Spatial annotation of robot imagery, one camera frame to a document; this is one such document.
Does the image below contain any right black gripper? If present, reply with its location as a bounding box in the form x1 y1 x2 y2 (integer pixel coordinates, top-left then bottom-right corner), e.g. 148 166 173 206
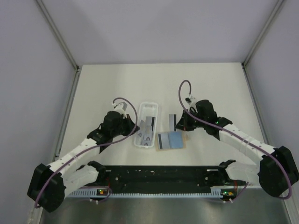
175 109 207 131

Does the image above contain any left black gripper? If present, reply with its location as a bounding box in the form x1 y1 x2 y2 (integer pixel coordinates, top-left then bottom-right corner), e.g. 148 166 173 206
111 114 139 137

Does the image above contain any beige card holder wallet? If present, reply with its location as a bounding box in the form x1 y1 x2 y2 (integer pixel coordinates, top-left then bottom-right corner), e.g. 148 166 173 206
157 131 185 151

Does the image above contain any clear plastic card tray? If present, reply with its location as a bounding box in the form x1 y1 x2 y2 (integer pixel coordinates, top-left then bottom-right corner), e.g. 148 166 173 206
134 102 159 148

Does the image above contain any white card magnetic stripe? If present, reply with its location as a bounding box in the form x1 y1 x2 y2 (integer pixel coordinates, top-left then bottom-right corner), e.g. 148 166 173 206
157 133 171 150

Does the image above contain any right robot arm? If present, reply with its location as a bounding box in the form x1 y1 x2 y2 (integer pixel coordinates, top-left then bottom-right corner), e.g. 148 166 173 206
176 96 299 197

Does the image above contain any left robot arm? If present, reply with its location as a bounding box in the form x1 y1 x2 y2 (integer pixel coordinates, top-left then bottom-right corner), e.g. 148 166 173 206
27 111 139 212

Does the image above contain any card with purple logo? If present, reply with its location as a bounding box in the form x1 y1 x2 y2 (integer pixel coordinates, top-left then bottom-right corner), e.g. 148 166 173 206
139 130 152 146

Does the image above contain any striped card in tray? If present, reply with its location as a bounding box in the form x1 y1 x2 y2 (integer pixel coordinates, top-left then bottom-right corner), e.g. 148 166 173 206
140 116 156 131

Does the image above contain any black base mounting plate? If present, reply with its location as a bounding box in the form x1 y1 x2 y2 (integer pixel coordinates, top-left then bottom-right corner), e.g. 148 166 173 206
93 166 245 194

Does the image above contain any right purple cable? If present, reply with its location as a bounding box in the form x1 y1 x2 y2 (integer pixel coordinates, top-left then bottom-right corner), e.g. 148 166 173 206
178 80 293 199

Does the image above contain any purple cable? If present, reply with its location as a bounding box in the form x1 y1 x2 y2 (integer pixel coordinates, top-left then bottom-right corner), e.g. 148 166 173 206
178 80 293 199
34 97 138 209

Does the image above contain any grey slotted cable duct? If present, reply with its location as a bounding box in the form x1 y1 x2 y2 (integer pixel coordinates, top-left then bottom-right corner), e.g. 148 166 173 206
67 188 231 198

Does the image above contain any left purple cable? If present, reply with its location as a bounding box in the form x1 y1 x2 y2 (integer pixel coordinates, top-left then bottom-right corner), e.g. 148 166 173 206
34 97 138 209

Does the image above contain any right aluminium frame post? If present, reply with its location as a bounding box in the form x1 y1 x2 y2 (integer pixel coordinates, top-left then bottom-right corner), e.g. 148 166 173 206
242 0 286 69

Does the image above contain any aluminium frame post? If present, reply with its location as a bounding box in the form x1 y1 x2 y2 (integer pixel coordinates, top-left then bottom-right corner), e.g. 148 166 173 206
34 0 79 72
242 0 286 69

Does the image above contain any left aluminium frame post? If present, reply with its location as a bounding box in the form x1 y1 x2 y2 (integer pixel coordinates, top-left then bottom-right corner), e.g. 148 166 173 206
34 0 79 72

